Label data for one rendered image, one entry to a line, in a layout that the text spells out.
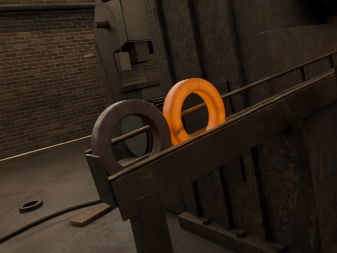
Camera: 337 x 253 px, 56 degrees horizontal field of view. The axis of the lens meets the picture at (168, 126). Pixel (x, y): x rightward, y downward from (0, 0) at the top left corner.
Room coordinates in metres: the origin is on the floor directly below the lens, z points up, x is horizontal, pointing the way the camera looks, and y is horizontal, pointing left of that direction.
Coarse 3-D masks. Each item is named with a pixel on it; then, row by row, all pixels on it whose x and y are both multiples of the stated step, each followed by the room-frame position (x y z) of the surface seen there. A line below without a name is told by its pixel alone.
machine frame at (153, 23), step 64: (192, 0) 1.34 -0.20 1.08; (256, 0) 1.13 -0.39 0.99; (192, 64) 1.41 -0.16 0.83; (256, 64) 1.12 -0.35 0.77; (320, 64) 1.22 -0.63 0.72; (192, 128) 1.46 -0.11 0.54; (320, 128) 1.19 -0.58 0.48; (192, 192) 1.52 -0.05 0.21; (256, 192) 1.17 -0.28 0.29; (320, 192) 1.15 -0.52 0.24
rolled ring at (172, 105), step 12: (180, 84) 0.74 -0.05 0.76; (192, 84) 0.76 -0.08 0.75; (204, 84) 0.78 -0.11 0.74; (168, 96) 0.74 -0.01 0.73; (180, 96) 0.73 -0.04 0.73; (204, 96) 0.81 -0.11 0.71; (216, 96) 0.81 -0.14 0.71; (168, 108) 0.72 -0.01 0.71; (180, 108) 0.73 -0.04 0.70; (216, 108) 0.80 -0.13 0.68; (168, 120) 0.72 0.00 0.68; (180, 120) 0.73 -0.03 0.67; (216, 120) 0.80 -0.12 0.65; (180, 132) 0.72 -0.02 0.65
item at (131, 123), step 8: (160, 96) 2.27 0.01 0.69; (152, 104) 2.16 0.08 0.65; (160, 104) 2.14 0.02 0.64; (128, 120) 2.17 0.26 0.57; (136, 120) 2.08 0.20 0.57; (128, 128) 2.19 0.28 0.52; (136, 128) 2.09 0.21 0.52; (136, 136) 2.12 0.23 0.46; (144, 136) 2.02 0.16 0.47; (152, 136) 2.01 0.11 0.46; (128, 144) 2.24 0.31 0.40; (136, 144) 2.14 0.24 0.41; (144, 144) 2.04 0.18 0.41; (152, 144) 2.02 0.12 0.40; (136, 152) 2.16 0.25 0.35; (144, 152) 2.06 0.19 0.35; (120, 160) 2.47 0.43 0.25; (128, 160) 2.40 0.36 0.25; (176, 192) 1.75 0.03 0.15; (168, 200) 1.83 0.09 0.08; (176, 200) 1.76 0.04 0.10; (168, 208) 1.85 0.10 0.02; (176, 208) 1.78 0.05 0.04; (184, 208) 1.71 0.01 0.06
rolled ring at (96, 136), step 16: (112, 112) 0.64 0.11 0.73; (128, 112) 0.66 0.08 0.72; (144, 112) 0.68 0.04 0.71; (160, 112) 0.70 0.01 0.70; (96, 128) 0.63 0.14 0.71; (112, 128) 0.63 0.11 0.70; (160, 128) 0.70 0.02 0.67; (96, 144) 0.61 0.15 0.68; (160, 144) 0.70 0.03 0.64; (112, 160) 0.62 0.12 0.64
